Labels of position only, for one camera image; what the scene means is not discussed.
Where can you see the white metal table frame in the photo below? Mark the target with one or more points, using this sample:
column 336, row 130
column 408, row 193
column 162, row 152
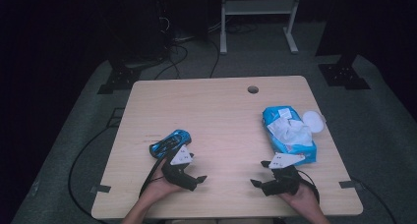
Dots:
column 259, row 7

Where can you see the black floor frame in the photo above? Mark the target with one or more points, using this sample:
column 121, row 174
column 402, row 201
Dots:
column 111, row 121

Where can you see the white wet wipe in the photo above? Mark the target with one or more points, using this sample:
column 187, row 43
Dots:
column 291, row 132

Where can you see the grey tape strip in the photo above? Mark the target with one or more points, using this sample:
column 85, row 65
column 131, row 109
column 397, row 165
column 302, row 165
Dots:
column 100, row 189
column 350, row 184

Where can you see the black stand base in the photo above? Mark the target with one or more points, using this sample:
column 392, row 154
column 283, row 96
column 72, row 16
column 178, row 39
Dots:
column 344, row 76
column 119, row 81

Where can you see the blue toy car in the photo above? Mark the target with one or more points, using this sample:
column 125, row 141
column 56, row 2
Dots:
column 168, row 142

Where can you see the person's left hand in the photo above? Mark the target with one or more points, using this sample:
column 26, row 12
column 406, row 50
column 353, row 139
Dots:
column 157, row 188

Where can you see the person's right hand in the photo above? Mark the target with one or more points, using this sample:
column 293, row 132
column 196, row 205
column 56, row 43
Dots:
column 305, row 197

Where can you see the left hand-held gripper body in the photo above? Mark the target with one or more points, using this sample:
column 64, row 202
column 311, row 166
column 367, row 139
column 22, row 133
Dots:
column 178, row 176

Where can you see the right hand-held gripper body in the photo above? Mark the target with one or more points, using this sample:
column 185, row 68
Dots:
column 283, row 184

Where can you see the blue wet wipes pack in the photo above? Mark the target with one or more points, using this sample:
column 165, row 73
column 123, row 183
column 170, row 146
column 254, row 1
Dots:
column 295, row 150

